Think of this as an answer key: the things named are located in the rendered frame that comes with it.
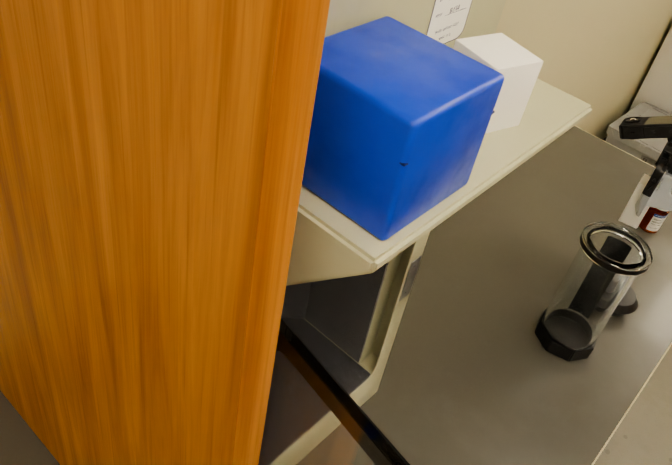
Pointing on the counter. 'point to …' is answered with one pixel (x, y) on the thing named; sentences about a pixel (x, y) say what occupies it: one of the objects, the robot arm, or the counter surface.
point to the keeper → (410, 278)
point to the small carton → (513, 90)
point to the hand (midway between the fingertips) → (640, 201)
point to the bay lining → (338, 307)
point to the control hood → (328, 256)
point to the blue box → (395, 123)
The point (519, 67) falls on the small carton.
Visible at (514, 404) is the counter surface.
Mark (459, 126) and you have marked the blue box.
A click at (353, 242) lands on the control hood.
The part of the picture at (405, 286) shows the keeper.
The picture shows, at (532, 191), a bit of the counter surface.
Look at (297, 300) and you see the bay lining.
